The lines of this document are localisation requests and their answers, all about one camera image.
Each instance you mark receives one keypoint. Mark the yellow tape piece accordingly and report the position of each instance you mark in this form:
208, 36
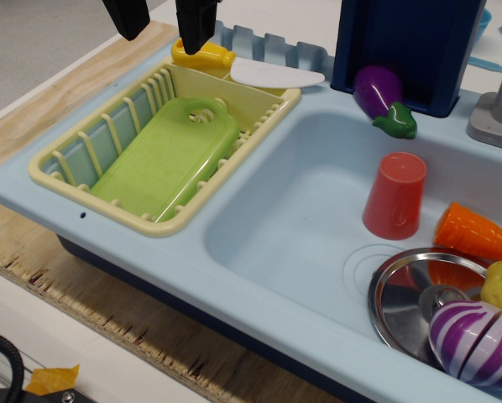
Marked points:
52, 380

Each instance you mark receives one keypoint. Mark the light blue plastic spoon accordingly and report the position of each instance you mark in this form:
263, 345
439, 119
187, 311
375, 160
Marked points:
485, 19

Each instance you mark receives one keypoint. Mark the purple striped toy onion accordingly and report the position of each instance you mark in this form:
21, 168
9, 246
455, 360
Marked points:
466, 338

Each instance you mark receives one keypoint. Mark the light blue toy sink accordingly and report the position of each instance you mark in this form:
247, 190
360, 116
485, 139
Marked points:
279, 261

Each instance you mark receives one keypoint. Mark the black bracket with screw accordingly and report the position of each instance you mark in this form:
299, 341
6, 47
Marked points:
67, 396

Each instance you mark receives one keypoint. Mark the light blue plastic utensil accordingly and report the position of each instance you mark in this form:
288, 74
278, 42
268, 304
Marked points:
488, 64

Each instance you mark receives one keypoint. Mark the orange toy carrot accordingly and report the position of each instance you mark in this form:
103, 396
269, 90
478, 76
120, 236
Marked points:
461, 229

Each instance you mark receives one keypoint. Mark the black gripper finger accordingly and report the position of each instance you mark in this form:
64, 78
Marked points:
196, 21
130, 17

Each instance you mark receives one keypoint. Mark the red plastic cup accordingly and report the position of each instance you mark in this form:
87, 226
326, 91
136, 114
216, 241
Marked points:
393, 208

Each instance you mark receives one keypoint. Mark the cream plastic dish rack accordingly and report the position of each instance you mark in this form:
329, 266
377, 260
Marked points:
73, 163

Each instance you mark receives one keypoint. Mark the silver metal pot lid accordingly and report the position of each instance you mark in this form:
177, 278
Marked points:
407, 289

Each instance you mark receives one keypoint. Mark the yellow handled white toy knife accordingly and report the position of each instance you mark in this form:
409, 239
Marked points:
244, 71

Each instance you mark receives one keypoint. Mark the dark blue plastic backsplash box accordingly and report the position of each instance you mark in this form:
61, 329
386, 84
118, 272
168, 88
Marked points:
426, 42

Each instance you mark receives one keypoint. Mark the purple toy eggplant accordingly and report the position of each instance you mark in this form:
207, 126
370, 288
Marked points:
378, 91

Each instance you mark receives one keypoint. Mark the green plastic cutting board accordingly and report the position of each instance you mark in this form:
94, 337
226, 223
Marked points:
178, 148

